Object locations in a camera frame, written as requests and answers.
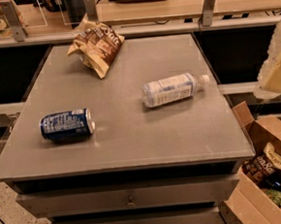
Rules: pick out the clear blue-label plastic bottle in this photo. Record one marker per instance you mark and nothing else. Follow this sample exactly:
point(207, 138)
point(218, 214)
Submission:
point(160, 92)

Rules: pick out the middle metal bracket post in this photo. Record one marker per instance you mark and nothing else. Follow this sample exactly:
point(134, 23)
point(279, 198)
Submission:
point(91, 10)

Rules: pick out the blue soda can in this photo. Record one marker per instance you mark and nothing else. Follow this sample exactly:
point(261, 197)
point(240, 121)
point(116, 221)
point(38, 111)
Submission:
point(68, 125)

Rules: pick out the brown chip bag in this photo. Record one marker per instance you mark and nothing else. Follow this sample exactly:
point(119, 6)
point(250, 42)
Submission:
point(97, 46)

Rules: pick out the open cardboard box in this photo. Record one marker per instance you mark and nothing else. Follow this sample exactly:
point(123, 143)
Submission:
point(248, 201)

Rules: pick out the green snack bag in box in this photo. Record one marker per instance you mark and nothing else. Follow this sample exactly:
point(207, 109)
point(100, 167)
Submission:
point(274, 195)

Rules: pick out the upper grey drawer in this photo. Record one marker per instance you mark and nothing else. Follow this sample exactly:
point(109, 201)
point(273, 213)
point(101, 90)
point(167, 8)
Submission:
point(150, 194)

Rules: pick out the left metal bracket post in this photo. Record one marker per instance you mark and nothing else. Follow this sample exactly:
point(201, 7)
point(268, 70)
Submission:
point(9, 10)

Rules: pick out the lower grey drawer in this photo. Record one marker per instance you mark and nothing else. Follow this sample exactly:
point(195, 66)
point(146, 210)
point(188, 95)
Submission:
point(187, 216)

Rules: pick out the grey drawer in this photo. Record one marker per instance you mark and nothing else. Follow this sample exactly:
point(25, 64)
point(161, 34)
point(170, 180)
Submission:
point(150, 194)
point(187, 216)

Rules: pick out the brown snack bag in box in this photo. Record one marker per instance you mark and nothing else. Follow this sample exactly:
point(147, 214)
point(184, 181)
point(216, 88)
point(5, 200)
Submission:
point(263, 165)

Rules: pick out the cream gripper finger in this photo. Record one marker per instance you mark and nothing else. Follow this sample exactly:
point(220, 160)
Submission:
point(269, 78)

